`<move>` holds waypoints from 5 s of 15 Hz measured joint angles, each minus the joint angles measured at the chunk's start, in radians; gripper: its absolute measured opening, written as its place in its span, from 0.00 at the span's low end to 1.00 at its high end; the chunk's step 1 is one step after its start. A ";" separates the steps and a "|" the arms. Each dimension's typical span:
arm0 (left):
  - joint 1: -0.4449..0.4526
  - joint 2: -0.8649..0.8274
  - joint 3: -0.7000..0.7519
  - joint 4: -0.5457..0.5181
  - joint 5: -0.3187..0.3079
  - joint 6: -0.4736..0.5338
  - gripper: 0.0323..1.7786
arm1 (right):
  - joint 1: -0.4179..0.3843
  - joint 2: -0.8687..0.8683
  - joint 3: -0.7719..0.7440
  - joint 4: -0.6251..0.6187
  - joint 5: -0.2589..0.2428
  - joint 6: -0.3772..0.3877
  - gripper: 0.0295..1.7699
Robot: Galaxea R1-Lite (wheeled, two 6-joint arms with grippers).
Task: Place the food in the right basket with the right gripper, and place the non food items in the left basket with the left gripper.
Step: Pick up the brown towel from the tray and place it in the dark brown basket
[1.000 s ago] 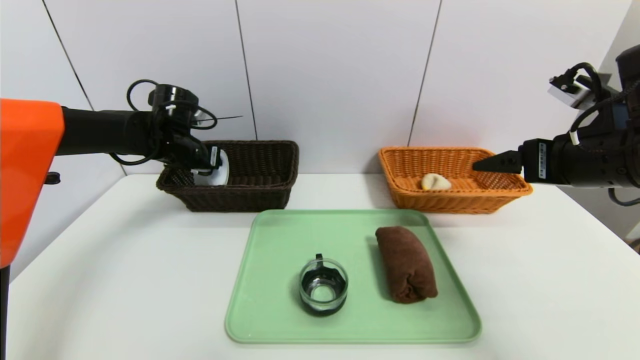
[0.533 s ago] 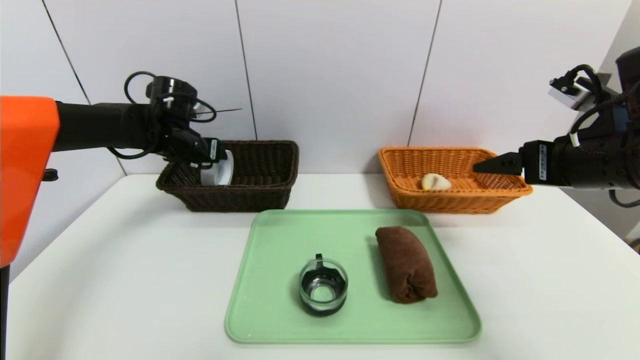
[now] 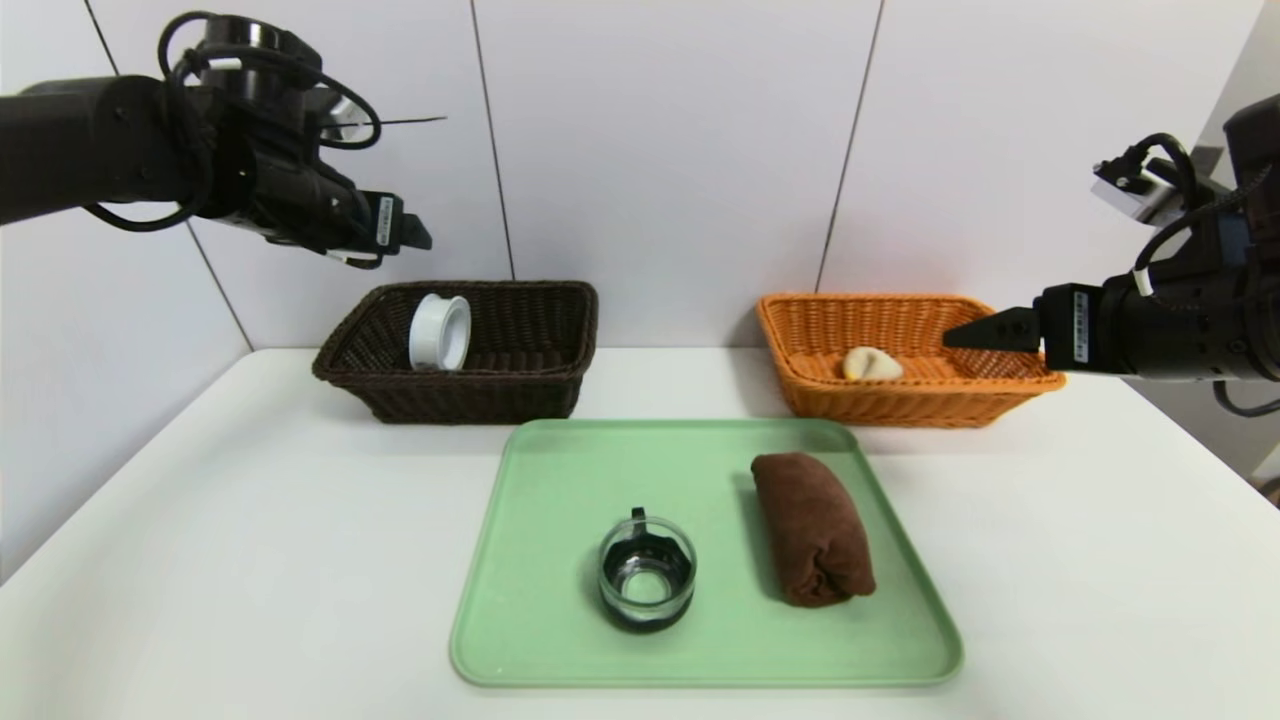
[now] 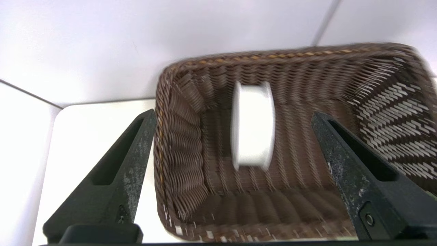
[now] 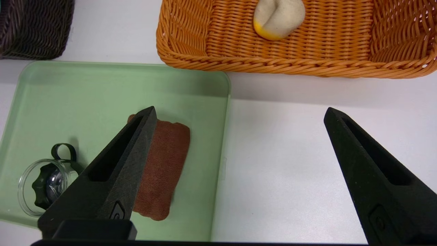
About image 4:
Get white plastic spool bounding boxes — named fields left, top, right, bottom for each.
left=230, top=81, right=276, bottom=171

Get dark brown wicker basket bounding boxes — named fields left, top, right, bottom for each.
left=154, top=43, right=437, bottom=243

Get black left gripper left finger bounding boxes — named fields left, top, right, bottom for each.
left=42, top=109, right=157, bottom=244

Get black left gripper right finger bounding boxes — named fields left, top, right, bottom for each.
left=311, top=111, right=437, bottom=241

